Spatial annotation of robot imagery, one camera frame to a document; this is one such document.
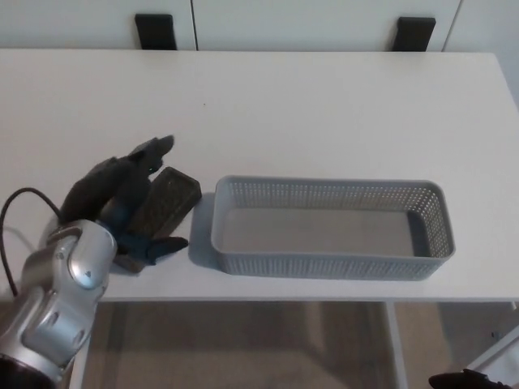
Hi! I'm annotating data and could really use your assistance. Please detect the white desk with metal legs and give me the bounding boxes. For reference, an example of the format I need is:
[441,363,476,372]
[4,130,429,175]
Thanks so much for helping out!
[0,48,519,389]

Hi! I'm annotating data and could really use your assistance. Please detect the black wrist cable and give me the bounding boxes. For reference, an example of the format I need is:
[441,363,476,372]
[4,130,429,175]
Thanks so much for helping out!
[0,186,62,297]

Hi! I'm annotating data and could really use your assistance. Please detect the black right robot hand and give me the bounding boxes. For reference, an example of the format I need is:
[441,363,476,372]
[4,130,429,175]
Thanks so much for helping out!
[428,368,513,389]

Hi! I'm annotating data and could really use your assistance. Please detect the grey perforated plastic basket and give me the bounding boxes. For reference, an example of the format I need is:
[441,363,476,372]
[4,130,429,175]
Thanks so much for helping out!
[210,174,457,281]

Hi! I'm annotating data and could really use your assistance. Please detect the black cabinet handle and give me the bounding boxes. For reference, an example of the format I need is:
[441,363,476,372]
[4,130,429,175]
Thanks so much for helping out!
[392,16,437,53]
[135,14,178,50]

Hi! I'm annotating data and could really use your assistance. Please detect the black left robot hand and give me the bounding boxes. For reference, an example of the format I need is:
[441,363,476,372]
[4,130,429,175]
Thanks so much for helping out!
[60,135,190,267]

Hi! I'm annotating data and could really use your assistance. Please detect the white cabinet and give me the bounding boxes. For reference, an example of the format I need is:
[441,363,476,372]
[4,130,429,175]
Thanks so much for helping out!
[0,0,519,53]

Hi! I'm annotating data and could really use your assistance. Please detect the dark grey board eraser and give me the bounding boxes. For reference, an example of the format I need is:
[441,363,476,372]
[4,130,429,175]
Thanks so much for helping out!
[117,165,203,275]

